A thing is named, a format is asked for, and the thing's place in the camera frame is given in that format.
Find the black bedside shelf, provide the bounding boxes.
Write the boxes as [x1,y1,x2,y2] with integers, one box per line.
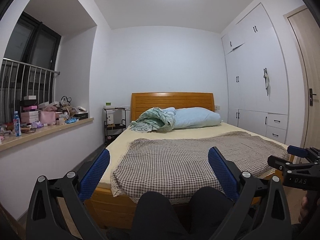
[104,105,127,145]

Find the person's black trouser legs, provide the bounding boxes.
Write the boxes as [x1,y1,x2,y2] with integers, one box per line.
[106,186,238,240]

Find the light blue pillow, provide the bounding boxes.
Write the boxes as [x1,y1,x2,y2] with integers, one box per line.
[174,107,222,129]

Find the wooden windowsill ledge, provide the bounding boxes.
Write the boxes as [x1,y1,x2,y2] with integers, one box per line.
[0,118,94,152]

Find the green floral quilt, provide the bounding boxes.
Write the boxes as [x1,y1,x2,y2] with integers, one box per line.
[129,107,176,133]

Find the pink bag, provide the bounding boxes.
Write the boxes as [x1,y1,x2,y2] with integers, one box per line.
[39,111,56,125]

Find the white built-in wardrobe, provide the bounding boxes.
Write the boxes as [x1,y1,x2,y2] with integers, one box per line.
[222,3,289,143]

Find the metal window railing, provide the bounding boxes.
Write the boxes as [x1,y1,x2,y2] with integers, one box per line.
[1,58,60,124]

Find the plastic water bottle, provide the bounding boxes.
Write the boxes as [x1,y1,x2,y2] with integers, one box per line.
[13,111,22,137]

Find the stacked pink boxes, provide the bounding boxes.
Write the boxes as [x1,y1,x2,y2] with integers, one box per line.
[20,95,39,124]

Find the grey cloth on wardrobe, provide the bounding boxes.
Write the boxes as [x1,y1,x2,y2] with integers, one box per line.
[263,68,270,96]

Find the cream mattress sheet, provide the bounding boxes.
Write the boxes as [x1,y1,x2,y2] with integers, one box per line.
[98,122,244,190]

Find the brown checkered blanket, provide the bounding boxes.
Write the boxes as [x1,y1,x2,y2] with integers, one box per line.
[111,131,289,204]

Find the black framed window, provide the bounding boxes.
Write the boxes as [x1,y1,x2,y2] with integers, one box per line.
[0,11,62,126]

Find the black flat box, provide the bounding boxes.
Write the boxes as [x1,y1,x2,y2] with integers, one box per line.
[73,112,88,120]

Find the beige room door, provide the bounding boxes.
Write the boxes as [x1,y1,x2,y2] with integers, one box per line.
[284,5,319,148]

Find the wooden bed frame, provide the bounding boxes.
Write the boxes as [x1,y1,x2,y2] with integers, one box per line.
[83,92,298,229]

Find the person's right hand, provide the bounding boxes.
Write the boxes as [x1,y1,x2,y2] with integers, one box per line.
[298,191,319,223]

